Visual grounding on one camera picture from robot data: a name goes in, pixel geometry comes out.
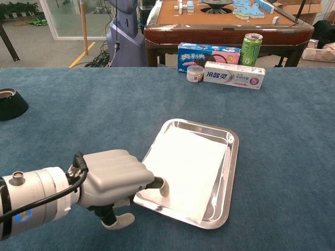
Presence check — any black mahjong table dome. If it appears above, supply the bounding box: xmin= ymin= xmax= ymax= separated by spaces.
xmin=200 ymin=0 xmax=235 ymax=14

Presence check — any green floor item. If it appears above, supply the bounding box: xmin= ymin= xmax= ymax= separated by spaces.
xmin=27 ymin=15 xmax=49 ymax=27

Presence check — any dark table leg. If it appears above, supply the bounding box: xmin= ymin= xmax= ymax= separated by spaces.
xmin=0 ymin=20 xmax=21 ymax=62

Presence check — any black stand pole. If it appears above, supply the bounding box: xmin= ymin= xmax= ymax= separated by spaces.
xmin=295 ymin=0 xmax=307 ymax=21

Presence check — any green drink can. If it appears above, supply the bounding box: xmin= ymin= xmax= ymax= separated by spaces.
xmin=238 ymin=33 xmax=263 ymax=67

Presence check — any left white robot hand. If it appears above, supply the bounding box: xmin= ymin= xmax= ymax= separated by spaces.
xmin=69 ymin=149 xmax=170 ymax=230

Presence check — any black bag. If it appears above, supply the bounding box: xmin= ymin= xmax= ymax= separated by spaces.
xmin=312 ymin=20 xmax=335 ymax=49

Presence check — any blue Oreo cookie box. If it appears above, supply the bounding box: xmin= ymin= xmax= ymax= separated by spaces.
xmin=177 ymin=42 xmax=241 ymax=73

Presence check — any cardboard box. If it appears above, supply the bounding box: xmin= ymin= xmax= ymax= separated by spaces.
xmin=272 ymin=0 xmax=323 ymax=26

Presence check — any row of potted plants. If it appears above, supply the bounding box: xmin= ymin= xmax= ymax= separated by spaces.
xmin=0 ymin=1 xmax=39 ymax=19

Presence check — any white toothpaste box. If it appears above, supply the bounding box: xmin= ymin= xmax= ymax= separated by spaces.
xmin=203 ymin=61 xmax=266 ymax=90

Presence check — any white plastic basket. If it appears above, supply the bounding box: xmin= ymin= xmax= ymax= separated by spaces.
xmin=301 ymin=47 xmax=335 ymax=63

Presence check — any wooden pole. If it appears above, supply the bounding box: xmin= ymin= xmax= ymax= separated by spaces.
xmin=80 ymin=0 xmax=89 ymax=55

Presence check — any white framed glass partition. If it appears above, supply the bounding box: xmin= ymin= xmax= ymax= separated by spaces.
xmin=39 ymin=0 xmax=112 ymax=41

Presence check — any blue mahjong tile heap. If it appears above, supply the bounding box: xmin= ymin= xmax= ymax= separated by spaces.
xmin=232 ymin=0 xmax=265 ymax=20

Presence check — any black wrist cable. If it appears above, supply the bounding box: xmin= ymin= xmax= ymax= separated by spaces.
xmin=0 ymin=151 xmax=89 ymax=223

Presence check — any white paper sheet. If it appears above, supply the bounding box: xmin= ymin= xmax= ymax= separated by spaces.
xmin=141 ymin=128 xmax=228 ymax=225

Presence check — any silver metal tray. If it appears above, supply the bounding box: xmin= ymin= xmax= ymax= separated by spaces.
xmin=132 ymin=118 xmax=240 ymax=230

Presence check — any small mahjong tile cluster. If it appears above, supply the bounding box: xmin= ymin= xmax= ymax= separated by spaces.
xmin=174 ymin=0 xmax=196 ymax=14

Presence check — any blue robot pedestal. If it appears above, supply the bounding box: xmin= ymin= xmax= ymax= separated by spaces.
xmin=105 ymin=0 xmax=145 ymax=67

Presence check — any small round white tin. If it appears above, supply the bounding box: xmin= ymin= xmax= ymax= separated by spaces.
xmin=186 ymin=65 xmax=205 ymax=84

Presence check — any long mahjong tile wall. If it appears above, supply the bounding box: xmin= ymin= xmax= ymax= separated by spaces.
xmin=255 ymin=0 xmax=275 ymax=15

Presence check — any brown mahjong table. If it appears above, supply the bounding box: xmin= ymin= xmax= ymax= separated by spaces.
xmin=143 ymin=0 xmax=315 ymax=67

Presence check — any black floor cable bundle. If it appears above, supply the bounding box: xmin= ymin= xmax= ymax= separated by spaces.
xmin=84 ymin=40 xmax=114 ymax=68

